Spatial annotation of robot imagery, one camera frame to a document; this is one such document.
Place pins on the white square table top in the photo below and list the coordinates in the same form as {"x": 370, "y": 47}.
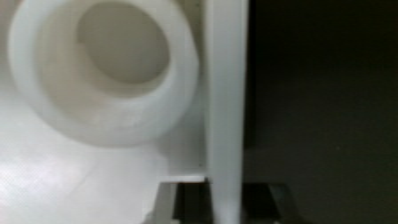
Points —
{"x": 121, "y": 107}

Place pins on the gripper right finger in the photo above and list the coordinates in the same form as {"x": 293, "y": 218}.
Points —
{"x": 268, "y": 204}

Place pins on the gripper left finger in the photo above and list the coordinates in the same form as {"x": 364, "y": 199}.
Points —
{"x": 173, "y": 204}

